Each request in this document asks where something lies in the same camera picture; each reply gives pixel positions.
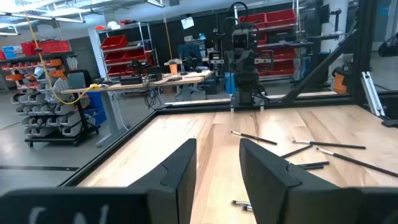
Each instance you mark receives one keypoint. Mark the white helmet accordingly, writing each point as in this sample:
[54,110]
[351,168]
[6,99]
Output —
[113,25]

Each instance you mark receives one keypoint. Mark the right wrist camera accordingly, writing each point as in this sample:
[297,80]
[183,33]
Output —
[240,40]

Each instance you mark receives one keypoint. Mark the white paper sheet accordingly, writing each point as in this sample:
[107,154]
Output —
[187,23]

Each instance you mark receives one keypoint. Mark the blue bins under table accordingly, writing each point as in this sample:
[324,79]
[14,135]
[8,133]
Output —
[94,107]

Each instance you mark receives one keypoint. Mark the blue storage bin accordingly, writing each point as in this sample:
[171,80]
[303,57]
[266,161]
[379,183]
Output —
[9,52]

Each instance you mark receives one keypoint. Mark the black makeup brush with lettering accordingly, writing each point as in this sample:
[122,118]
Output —
[329,144]

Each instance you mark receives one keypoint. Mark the large red storage bin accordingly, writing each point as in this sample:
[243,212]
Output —
[53,47]

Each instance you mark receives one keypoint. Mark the silver aluminium extrusion piece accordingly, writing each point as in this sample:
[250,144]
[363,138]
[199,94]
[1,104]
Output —
[371,93]

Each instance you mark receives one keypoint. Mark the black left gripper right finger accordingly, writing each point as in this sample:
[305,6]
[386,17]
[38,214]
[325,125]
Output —
[273,193]

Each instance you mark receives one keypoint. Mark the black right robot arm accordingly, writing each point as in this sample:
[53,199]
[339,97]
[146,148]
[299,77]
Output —
[245,87]

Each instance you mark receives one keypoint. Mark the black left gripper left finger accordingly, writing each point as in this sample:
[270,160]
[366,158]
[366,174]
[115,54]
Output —
[174,186]

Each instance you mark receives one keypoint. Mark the black aluminium table frame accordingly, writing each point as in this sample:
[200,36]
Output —
[363,46]

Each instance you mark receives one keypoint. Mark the black rack with grey bins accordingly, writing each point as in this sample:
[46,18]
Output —
[46,109]

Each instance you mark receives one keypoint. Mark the black fan makeup brush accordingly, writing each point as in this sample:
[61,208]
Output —
[312,167]

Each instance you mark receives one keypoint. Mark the orange cup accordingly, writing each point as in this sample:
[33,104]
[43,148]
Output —
[173,68]

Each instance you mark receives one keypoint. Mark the wooden work table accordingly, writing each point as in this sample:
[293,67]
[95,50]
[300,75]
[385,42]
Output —
[174,81]

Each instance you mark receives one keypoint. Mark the metal shelf with red bins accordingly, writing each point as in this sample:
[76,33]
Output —
[280,17]

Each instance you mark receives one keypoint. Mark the orange and black device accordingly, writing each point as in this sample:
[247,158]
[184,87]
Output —
[339,82]

